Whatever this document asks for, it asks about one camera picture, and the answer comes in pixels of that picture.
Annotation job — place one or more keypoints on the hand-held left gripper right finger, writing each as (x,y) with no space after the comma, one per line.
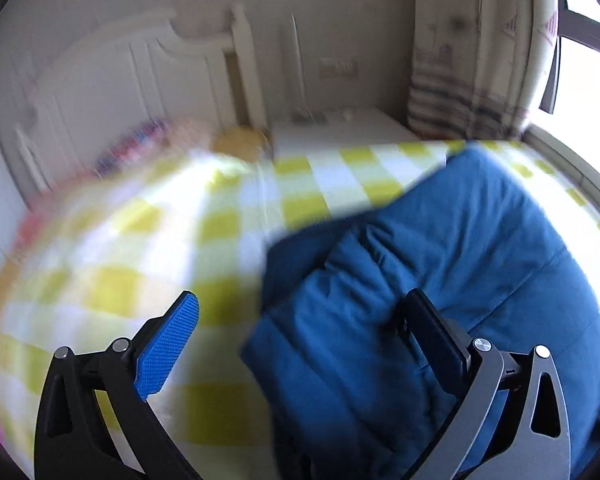
(437,342)

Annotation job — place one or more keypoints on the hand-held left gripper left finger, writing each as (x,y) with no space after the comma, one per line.
(167,350)

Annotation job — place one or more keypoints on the blue puffer jacket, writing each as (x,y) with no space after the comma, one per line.
(480,240)

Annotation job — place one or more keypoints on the yellow checked bed sheet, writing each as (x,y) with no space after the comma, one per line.
(145,240)

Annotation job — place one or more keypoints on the colourful patterned pillow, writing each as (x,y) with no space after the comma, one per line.
(130,147)

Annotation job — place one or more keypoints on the yellow pillow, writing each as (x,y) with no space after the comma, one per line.
(240,144)

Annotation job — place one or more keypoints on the beige pillow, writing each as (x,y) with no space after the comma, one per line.
(192,132)

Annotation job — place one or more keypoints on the white nightstand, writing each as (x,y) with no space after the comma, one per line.
(340,132)

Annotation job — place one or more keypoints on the white wardrobe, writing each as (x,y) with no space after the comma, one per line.
(0,160)

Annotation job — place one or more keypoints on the white bed headboard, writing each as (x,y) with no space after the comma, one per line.
(140,75)

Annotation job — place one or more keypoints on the printed striped curtain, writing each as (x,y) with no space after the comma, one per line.
(480,45)

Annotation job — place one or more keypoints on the thin metal rod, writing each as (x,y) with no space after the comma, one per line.
(296,65)

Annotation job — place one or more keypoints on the window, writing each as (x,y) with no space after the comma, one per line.
(587,40)

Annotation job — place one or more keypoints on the wall socket plate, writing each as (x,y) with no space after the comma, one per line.
(339,67)

